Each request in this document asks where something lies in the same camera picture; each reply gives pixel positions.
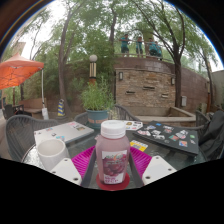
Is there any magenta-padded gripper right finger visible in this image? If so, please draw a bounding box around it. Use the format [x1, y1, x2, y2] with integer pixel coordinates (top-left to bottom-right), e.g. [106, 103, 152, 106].
[128, 146, 178, 190]

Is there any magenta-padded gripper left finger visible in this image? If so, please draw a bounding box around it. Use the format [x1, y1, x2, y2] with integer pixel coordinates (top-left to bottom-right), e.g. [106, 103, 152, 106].
[49, 145, 98, 190]

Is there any pink juice bottle white cap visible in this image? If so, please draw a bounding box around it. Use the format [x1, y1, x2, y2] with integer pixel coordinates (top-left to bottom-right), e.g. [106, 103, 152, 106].
[95, 119, 132, 185]

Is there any white cup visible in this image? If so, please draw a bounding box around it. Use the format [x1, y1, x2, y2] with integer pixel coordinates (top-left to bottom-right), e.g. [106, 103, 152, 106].
[36, 138, 70, 172]

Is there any black laptop with stickers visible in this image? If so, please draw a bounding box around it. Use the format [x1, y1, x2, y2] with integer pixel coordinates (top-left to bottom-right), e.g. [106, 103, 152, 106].
[133, 120, 200, 156]

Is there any silver laptop with stickers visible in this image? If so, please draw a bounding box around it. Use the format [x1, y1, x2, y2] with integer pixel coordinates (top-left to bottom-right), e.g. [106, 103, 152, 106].
[33, 120, 95, 148]

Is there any white sticker sheet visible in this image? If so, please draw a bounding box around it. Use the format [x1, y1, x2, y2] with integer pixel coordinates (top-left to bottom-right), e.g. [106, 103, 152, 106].
[123, 120, 144, 132]

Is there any green plant in teal pot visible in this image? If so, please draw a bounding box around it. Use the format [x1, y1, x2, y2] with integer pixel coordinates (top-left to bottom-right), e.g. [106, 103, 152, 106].
[79, 78, 116, 130]

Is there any blue yellow striped cone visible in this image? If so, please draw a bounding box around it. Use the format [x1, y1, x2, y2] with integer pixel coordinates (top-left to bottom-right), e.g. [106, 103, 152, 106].
[57, 98, 66, 118]

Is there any black jacket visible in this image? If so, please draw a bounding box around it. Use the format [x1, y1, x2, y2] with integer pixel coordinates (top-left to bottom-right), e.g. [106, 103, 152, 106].
[199, 109, 224, 161]

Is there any dark patio chair group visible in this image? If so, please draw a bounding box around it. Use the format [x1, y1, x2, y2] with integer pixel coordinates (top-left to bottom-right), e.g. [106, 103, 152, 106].
[1, 103, 26, 118]

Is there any tall green tree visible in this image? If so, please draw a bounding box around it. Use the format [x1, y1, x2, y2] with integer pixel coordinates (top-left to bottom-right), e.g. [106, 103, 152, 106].
[129, 0, 218, 109]
[26, 0, 114, 116]

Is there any orange canopy tent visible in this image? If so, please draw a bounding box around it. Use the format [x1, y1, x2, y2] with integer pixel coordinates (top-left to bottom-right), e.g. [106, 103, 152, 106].
[0, 53, 50, 120]

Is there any person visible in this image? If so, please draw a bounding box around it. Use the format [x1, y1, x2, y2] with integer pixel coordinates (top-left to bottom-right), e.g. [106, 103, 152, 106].
[154, 39, 164, 61]
[119, 33, 132, 57]
[134, 35, 144, 58]
[146, 37, 159, 58]

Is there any globe lamp post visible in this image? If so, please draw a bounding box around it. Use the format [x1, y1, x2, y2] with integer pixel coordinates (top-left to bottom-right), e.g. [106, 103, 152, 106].
[88, 54, 99, 84]

